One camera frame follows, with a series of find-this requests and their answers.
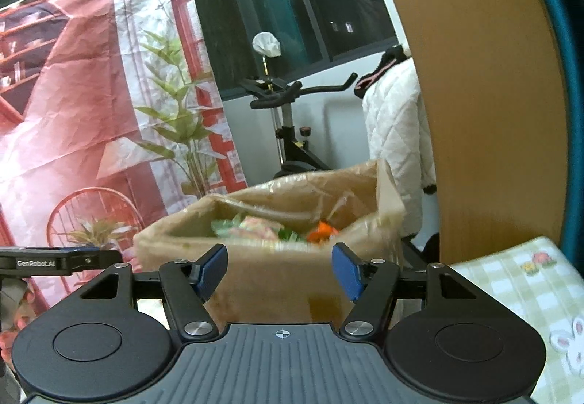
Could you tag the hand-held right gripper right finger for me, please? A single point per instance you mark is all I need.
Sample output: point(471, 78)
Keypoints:
point(345, 271)

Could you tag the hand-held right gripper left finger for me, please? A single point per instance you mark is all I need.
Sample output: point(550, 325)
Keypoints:
point(212, 271)

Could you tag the bright orange snack packet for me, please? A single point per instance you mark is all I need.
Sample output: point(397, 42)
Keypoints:
point(324, 231)

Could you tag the green floral snack packet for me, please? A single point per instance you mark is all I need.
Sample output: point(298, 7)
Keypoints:
point(255, 226)

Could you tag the brown cardboard box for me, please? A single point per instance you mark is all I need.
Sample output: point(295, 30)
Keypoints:
point(273, 285)

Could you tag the black exercise bike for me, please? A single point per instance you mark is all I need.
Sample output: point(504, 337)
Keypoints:
point(292, 144)

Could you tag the white quilted jacket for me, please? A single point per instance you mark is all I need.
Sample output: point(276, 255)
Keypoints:
point(397, 125)

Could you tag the red printed backdrop cloth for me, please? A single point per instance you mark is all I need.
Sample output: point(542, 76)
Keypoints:
point(68, 89)

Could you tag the checkered tablecloth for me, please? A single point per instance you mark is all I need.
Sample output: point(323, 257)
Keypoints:
point(524, 294)

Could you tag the black garment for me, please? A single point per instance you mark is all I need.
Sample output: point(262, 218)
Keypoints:
point(366, 82)

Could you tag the wooden panel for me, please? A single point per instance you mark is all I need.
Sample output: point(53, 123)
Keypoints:
point(479, 112)

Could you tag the white bag on pole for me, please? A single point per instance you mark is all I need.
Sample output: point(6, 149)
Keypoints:
point(267, 44)

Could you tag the teal curtain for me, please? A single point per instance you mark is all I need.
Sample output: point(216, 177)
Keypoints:
point(570, 66)

